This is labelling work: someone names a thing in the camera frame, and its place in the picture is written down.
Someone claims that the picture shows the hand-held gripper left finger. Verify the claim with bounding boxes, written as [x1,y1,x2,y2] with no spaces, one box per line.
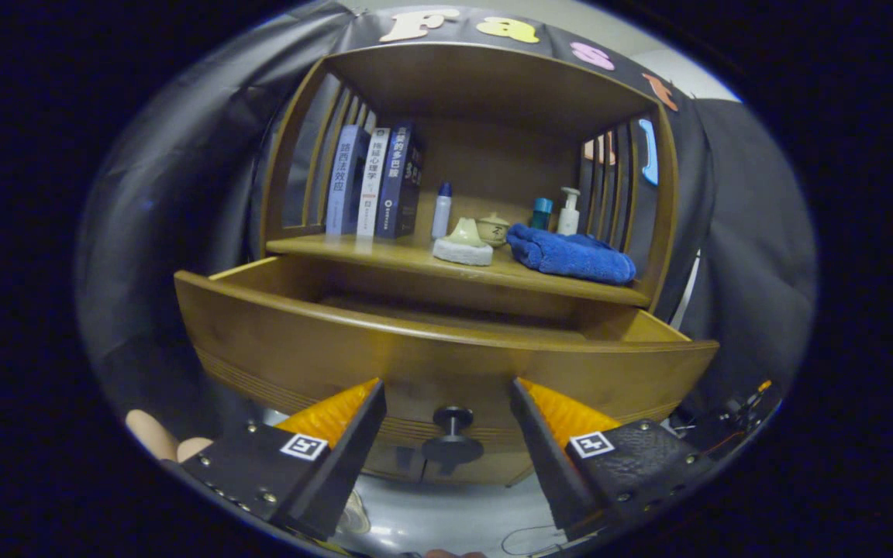
[160,377,388,542]

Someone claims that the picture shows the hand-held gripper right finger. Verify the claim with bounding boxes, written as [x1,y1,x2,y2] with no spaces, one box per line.
[510,377,719,542]

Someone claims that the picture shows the thin floor cables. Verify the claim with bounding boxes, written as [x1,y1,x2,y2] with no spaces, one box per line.
[501,525,567,556]

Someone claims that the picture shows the white book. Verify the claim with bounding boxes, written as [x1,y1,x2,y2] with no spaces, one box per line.
[356,128,391,238]

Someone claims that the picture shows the wooden countertop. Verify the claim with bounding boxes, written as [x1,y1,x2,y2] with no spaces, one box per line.
[264,232,653,308]

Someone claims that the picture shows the wooden cabinet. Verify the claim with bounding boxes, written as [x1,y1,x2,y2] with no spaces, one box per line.
[257,43,681,487]

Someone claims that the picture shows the person's left leg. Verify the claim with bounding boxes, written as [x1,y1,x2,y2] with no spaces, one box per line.
[125,409,181,463]

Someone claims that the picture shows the pale shoe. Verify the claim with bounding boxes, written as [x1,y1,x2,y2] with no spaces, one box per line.
[336,488,371,536]

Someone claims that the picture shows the person's leg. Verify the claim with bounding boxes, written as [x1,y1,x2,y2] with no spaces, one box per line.
[177,436,215,463]
[125,409,181,463]

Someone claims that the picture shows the dark navy book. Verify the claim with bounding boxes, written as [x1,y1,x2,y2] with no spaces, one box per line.
[374,120,426,239]

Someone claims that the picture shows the blue towel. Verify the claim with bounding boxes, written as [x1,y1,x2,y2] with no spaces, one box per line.
[506,223,638,285]

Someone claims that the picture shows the person's right leg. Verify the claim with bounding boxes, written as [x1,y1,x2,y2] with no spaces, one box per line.
[177,436,215,463]

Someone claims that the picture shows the pale green and white ornament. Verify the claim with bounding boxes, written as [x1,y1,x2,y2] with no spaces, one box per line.
[433,217,495,267]

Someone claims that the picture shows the beige lidded tea bowl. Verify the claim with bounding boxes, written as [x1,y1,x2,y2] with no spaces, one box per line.
[476,213,511,248]

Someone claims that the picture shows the light blue book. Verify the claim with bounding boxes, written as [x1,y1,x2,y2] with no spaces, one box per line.
[326,124,370,236]

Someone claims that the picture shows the white stand pole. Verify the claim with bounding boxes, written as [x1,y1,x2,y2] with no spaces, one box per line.
[670,250,702,330]

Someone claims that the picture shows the white bottle with blue cap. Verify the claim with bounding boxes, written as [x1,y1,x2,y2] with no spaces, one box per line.
[431,182,453,240]

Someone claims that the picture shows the wooden drawer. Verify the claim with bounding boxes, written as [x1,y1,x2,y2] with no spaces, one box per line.
[174,254,720,475]

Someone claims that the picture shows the black electronics box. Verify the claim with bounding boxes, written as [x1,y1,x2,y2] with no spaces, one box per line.
[671,378,774,458]

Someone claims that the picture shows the white pump bottle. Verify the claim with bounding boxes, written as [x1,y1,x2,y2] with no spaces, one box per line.
[557,187,581,236]

